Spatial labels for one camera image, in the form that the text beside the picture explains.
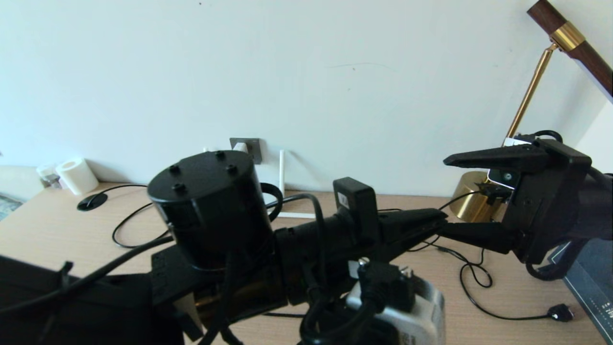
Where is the black ethernet cable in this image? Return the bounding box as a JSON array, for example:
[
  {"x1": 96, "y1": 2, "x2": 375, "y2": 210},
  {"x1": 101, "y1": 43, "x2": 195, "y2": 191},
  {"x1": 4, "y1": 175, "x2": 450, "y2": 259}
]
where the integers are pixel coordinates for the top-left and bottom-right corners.
[{"x1": 85, "y1": 184, "x2": 451, "y2": 319}]

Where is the white wifi router with antennas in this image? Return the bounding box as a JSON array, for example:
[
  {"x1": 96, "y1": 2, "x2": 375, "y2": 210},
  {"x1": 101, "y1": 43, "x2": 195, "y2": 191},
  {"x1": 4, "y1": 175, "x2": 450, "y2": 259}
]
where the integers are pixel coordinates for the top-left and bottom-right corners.
[{"x1": 204, "y1": 148, "x2": 317, "y2": 219}]

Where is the dark monitor screen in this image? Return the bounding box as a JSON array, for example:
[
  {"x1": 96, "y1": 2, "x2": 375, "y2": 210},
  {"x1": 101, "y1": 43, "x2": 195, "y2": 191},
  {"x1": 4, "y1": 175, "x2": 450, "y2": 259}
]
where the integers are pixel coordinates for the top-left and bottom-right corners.
[{"x1": 550, "y1": 237, "x2": 613, "y2": 343}]

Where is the brass desk lamp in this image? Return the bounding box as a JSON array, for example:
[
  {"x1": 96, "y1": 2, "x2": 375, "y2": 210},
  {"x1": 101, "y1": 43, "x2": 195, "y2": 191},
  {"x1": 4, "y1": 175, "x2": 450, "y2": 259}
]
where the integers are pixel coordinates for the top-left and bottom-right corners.
[{"x1": 453, "y1": 0, "x2": 613, "y2": 223}]

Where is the white paper roll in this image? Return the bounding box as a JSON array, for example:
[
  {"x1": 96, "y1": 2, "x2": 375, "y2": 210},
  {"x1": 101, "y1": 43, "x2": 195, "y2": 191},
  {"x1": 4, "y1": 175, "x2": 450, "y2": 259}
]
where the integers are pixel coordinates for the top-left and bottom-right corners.
[{"x1": 57, "y1": 158, "x2": 100, "y2": 196}]

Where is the patterned floor rug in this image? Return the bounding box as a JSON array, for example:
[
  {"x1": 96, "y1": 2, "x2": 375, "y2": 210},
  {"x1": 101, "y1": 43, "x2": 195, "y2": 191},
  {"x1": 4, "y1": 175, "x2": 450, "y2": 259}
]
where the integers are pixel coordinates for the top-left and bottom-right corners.
[{"x1": 0, "y1": 192, "x2": 22, "y2": 221}]

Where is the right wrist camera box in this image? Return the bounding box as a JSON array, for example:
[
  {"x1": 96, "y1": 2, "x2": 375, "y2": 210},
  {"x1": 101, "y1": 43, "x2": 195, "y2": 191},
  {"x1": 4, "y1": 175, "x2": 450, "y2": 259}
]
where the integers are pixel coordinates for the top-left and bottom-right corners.
[{"x1": 488, "y1": 137, "x2": 532, "y2": 190}]

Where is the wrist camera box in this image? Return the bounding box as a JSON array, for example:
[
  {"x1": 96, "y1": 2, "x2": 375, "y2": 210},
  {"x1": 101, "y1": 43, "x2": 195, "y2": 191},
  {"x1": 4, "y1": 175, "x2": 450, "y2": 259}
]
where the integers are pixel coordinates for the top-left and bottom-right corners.
[
  {"x1": 346, "y1": 266, "x2": 447, "y2": 345},
  {"x1": 488, "y1": 137, "x2": 532, "y2": 190}
]

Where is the black usb cable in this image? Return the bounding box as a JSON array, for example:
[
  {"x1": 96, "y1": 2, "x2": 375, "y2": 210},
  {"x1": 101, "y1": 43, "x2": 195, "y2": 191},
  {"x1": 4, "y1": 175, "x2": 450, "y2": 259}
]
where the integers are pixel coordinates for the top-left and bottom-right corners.
[{"x1": 409, "y1": 235, "x2": 485, "y2": 267}]

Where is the black inline cord switch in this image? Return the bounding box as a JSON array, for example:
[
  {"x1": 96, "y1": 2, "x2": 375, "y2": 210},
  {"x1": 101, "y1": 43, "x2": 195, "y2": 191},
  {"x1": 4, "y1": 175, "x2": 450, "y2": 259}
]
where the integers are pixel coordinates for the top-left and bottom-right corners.
[{"x1": 477, "y1": 184, "x2": 511, "y2": 207}]

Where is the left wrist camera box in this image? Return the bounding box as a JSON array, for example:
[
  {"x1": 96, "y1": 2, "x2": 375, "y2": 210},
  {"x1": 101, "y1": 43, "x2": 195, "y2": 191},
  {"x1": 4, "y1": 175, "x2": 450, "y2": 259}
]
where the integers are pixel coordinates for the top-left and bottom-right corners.
[{"x1": 346, "y1": 266, "x2": 447, "y2": 345}]

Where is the black lamp power cable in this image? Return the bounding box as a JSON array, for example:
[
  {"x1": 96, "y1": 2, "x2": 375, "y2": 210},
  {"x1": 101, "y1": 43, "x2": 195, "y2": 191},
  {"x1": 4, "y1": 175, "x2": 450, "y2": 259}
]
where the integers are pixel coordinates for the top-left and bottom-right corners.
[{"x1": 438, "y1": 189, "x2": 574, "y2": 322}]

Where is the grey wall power socket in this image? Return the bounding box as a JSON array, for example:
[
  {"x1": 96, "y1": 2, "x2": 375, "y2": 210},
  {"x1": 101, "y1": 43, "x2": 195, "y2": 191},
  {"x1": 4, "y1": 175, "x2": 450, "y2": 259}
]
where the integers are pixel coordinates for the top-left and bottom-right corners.
[{"x1": 230, "y1": 138, "x2": 262, "y2": 165}]

